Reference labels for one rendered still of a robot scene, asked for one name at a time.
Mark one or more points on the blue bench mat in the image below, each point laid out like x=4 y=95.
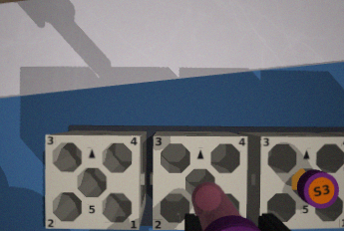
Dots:
x=296 y=96

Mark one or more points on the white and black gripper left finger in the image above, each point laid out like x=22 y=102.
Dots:
x=191 y=222

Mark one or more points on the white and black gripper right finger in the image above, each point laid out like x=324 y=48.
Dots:
x=269 y=222

